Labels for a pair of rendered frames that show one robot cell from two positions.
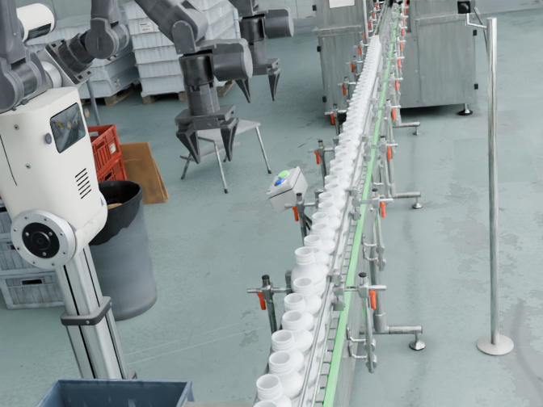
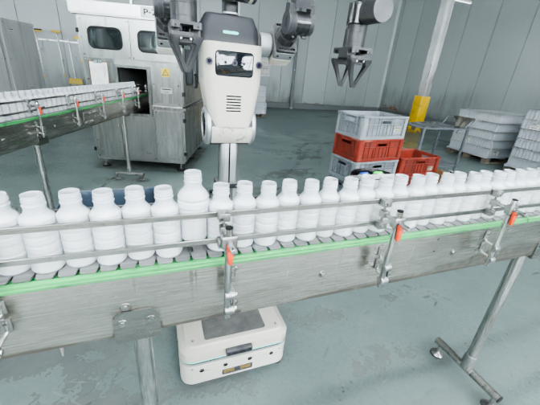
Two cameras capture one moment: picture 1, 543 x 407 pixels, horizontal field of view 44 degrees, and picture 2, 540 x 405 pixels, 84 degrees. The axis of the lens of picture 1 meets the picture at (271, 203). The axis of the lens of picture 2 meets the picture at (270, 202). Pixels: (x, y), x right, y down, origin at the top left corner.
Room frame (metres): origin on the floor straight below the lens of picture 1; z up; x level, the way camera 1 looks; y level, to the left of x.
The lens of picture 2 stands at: (0.94, -0.65, 1.41)
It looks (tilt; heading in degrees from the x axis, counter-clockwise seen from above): 24 degrees down; 54
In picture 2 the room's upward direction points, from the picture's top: 5 degrees clockwise
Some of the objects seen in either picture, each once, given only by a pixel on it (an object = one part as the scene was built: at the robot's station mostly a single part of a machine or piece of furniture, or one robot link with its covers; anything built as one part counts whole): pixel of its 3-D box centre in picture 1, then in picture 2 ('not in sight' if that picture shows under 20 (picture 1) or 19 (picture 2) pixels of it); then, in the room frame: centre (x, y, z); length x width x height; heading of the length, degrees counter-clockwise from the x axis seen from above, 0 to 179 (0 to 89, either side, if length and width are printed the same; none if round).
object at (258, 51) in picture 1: (254, 54); (353, 40); (1.65, -0.01, 1.51); 0.10 x 0.07 x 0.07; 75
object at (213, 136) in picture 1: (220, 151); not in sight; (5.02, 0.33, 0.21); 0.61 x 0.47 x 0.41; 39
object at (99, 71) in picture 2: not in sight; (99, 74); (1.48, 3.90, 1.22); 0.23 x 0.04 x 0.32; 147
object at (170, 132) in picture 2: not in sight; (153, 92); (2.24, 4.33, 1.00); 1.60 x 1.30 x 2.00; 57
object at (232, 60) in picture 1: (214, 48); not in sight; (1.21, 0.06, 1.61); 0.12 x 0.09 x 0.12; 77
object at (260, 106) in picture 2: not in sight; (244, 99); (6.27, 8.54, 0.50); 1.24 x 1.03 x 1.00; 168
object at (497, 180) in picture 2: (354, 141); (492, 194); (2.14, -0.31, 1.08); 0.06 x 0.06 x 0.17
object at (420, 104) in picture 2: not in sight; (417, 114); (10.45, 4.76, 0.55); 0.40 x 0.40 x 1.10; 75
